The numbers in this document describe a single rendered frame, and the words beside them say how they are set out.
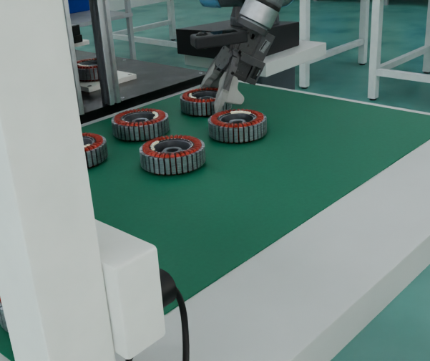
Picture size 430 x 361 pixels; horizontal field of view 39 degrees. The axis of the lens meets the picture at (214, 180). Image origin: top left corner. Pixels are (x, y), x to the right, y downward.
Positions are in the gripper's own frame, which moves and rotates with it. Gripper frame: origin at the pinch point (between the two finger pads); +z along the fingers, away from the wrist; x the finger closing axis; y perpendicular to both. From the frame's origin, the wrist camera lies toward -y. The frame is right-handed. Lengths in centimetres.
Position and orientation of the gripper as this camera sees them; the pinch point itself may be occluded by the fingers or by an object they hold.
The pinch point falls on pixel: (204, 105)
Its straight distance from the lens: 134.9
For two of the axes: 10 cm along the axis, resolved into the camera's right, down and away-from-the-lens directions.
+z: -4.3, 8.7, 2.3
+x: -2.8, -3.7, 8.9
